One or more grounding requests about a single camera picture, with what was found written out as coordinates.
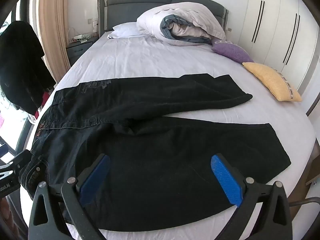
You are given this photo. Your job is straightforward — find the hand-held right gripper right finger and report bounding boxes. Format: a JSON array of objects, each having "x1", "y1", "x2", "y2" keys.
[{"x1": 211, "y1": 153, "x2": 292, "y2": 240}]

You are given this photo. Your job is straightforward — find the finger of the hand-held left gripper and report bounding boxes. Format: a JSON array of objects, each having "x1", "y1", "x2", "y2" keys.
[{"x1": 9, "y1": 149, "x2": 32, "y2": 174}]

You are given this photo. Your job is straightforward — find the bed with grey headboard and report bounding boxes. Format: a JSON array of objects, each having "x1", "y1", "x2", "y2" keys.
[{"x1": 20, "y1": 0, "x2": 317, "y2": 240}]

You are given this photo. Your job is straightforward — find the black hanging garment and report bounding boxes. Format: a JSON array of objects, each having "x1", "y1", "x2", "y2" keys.
[{"x1": 0, "y1": 21, "x2": 56, "y2": 115}]

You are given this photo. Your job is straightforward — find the white pillow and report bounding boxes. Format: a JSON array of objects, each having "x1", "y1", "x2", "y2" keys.
[{"x1": 107, "y1": 22, "x2": 150, "y2": 39}]

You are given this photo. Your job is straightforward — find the white wardrobe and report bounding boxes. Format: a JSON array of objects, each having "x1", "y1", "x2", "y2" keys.
[{"x1": 237, "y1": 0, "x2": 320, "y2": 93}]

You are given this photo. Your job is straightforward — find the black pants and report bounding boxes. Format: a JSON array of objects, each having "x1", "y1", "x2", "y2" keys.
[{"x1": 19, "y1": 73, "x2": 292, "y2": 232}]

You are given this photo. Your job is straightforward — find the beige curtain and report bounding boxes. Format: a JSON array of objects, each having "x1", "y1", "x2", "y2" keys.
[{"x1": 37, "y1": 0, "x2": 72, "y2": 73}]

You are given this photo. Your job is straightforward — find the grey nightstand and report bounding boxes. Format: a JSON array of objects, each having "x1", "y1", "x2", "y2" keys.
[{"x1": 66, "y1": 36, "x2": 99, "y2": 67}]

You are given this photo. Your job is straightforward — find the folded white grey duvet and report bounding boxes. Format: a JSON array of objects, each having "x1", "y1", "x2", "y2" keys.
[{"x1": 136, "y1": 2, "x2": 227, "y2": 47}]

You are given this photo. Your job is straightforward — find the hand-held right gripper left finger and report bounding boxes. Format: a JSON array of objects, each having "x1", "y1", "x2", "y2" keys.
[{"x1": 29, "y1": 153, "x2": 111, "y2": 240}]

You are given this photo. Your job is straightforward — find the red cloth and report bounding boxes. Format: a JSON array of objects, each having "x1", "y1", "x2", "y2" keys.
[{"x1": 34, "y1": 92, "x2": 52, "y2": 121}]

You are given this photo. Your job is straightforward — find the person's left forearm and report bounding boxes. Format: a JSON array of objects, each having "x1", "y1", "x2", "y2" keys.
[{"x1": 0, "y1": 198, "x2": 15, "y2": 231}]

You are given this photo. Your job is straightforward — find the yellow cushion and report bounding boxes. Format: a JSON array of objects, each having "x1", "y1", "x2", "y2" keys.
[{"x1": 242, "y1": 62, "x2": 302, "y2": 102}]

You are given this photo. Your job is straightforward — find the purple cushion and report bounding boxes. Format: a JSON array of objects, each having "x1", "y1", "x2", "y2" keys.
[{"x1": 212, "y1": 40, "x2": 254, "y2": 63}]

